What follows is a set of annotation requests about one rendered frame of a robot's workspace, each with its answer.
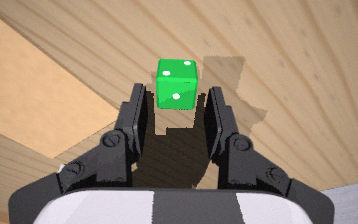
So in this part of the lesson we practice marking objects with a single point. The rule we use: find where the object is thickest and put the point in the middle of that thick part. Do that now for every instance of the peach flat mat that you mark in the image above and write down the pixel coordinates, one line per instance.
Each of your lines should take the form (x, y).
(43, 104)

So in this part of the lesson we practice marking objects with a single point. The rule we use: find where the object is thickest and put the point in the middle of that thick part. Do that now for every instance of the green die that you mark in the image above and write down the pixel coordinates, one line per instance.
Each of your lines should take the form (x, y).
(176, 84)

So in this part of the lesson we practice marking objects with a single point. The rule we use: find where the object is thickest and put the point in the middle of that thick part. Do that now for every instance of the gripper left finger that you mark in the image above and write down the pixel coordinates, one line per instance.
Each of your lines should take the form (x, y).
(110, 162)

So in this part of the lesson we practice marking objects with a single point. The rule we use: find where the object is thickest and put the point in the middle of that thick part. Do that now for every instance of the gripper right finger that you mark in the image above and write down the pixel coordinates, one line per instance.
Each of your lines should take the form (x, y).
(241, 167)

